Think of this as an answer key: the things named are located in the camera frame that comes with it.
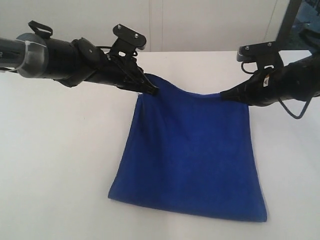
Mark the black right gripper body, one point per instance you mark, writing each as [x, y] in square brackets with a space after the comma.
[299, 80]

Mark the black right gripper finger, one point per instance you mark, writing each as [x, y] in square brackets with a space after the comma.
[235, 94]

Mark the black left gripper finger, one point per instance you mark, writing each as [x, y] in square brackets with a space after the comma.
[142, 84]

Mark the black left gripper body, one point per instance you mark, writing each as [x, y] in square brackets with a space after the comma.
[116, 68]

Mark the blue terry towel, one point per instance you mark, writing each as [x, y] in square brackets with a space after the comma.
[187, 149]

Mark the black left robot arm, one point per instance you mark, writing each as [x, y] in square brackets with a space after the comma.
[38, 55]

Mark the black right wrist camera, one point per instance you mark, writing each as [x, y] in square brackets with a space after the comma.
[263, 54]

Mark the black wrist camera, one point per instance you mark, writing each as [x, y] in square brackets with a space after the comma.
[263, 54]
[127, 42]

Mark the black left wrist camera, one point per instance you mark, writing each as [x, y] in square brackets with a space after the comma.
[127, 42]

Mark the dark metal post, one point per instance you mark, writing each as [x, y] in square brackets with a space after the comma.
[288, 20]

